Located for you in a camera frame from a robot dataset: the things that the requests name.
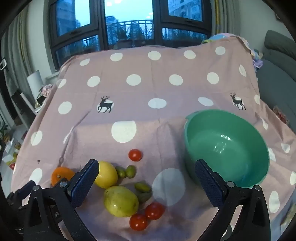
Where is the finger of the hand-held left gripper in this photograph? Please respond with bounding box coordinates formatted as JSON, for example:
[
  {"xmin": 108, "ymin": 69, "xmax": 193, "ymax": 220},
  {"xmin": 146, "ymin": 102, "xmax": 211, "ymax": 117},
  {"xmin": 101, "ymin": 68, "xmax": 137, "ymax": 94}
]
[{"xmin": 9, "ymin": 180, "xmax": 36, "ymax": 205}]

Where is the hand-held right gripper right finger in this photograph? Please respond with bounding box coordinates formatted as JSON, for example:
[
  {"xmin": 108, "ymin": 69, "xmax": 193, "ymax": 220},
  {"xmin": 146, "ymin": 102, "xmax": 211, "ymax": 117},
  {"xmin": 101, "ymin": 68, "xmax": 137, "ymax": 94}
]
[{"xmin": 195, "ymin": 159, "xmax": 271, "ymax": 241}]

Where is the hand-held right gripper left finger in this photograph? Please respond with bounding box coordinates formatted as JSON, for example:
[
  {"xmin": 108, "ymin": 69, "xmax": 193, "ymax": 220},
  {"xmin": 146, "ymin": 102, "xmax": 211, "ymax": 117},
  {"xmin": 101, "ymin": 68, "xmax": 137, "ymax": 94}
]
[{"xmin": 23, "ymin": 159, "xmax": 100, "ymax": 241}]

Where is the yellow lemon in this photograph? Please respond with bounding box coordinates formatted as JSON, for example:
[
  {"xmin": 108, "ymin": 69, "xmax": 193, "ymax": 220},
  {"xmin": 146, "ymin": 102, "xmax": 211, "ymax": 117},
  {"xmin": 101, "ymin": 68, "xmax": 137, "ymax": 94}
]
[{"xmin": 94, "ymin": 161, "xmax": 118, "ymax": 189}]

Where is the orange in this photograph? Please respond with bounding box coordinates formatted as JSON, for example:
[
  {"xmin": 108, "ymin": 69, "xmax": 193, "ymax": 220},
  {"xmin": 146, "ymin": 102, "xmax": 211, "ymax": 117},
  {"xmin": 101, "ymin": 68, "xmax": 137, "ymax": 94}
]
[{"xmin": 51, "ymin": 166, "xmax": 75, "ymax": 187}]

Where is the small green olive fruit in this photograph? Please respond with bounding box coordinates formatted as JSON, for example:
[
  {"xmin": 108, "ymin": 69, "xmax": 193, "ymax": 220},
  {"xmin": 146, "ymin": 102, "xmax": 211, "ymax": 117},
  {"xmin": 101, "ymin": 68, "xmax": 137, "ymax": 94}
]
[
  {"xmin": 125, "ymin": 165, "xmax": 136, "ymax": 179},
  {"xmin": 136, "ymin": 191, "xmax": 152, "ymax": 203},
  {"xmin": 134, "ymin": 182, "xmax": 152, "ymax": 193},
  {"xmin": 115, "ymin": 166, "xmax": 127, "ymax": 178}
]

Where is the yellow-green pear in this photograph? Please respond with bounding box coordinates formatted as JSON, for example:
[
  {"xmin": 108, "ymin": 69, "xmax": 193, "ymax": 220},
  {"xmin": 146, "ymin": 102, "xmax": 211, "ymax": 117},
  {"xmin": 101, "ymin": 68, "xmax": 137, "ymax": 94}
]
[{"xmin": 103, "ymin": 186, "xmax": 139, "ymax": 217}]

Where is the green plastic bowl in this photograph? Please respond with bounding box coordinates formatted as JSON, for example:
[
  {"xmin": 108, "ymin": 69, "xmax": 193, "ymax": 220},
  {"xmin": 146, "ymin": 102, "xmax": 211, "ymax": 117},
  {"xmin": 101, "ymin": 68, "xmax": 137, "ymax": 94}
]
[{"xmin": 184, "ymin": 109, "xmax": 270, "ymax": 188}]

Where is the red tomato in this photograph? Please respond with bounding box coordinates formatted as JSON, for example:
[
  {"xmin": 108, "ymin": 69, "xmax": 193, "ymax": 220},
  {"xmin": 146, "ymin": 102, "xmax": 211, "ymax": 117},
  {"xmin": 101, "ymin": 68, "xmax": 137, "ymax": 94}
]
[
  {"xmin": 145, "ymin": 202, "xmax": 165, "ymax": 220},
  {"xmin": 129, "ymin": 213, "xmax": 149, "ymax": 231},
  {"xmin": 129, "ymin": 149, "xmax": 143, "ymax": 162}
]

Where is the dark shelf unit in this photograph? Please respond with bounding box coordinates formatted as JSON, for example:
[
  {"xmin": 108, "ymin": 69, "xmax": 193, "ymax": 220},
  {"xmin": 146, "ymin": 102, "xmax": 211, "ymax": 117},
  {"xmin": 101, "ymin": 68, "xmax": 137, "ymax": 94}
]
[{"xmin": 0, "ymin": 58, "xmax": 36, "ymax": 130}]

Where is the crumpled pink cloth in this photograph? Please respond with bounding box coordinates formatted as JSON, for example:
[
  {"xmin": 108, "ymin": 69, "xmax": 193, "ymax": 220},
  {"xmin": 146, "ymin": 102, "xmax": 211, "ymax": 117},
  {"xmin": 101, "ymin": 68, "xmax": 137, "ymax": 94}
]
[{"xmin": 35, "ymin": 85, "xmax": 53, "ymax": 108}]

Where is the red snack packet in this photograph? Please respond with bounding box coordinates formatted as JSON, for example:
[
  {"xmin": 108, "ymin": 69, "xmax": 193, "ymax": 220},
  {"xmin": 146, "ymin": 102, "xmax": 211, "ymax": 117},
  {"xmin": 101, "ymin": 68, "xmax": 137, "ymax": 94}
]
[{"xmin": 273, "ymin": 105, "xmax": 289, "ymax": 126}]

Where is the white cylinder bin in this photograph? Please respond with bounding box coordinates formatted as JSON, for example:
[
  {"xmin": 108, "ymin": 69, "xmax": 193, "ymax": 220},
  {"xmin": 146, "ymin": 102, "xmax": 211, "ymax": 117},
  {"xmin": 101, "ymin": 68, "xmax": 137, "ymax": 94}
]
[{"xmin": 27, "ymin": 70, "xmax": 44, "ymax": 98}]

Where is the pink polka-dot blanket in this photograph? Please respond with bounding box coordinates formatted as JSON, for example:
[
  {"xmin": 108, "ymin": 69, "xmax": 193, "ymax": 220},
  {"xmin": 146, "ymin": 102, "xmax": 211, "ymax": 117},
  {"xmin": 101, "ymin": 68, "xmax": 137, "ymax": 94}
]
[{"xmin": 10, "ymin": 36, "xmax": 296, "ymax": 241}]

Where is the grey sofa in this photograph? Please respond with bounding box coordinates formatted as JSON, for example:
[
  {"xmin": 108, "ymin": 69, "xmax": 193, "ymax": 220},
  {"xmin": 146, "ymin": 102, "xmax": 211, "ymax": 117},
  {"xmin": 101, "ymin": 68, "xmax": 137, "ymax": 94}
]
[{"xmin": 255, "ymin": 30, "xmax": 296, "ymax": 130}]

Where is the pile of colourful cloth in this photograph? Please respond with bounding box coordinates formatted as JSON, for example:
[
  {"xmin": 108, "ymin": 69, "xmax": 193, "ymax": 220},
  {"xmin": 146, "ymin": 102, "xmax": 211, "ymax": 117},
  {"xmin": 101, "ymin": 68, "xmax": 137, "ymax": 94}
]
[{"xmin": 249, "ymin": 48, "xmax": 264, "ymax": 69}]

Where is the dark-framed window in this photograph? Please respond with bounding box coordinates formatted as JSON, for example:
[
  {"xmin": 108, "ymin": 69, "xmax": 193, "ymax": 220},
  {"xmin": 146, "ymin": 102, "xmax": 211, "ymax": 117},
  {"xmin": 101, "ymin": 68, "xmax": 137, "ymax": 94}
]
[{"xmin": 47, "ymin": 0, "xmax": 213, "ymax": 71}]

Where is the striped yellow curtain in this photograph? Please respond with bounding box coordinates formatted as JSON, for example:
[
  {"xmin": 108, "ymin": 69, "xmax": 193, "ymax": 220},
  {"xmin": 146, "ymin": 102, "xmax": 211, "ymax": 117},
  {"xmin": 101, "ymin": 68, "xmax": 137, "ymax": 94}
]
[{"xmin": 211, "ymin": 0, "xmax": 242, "ymax": 37}]

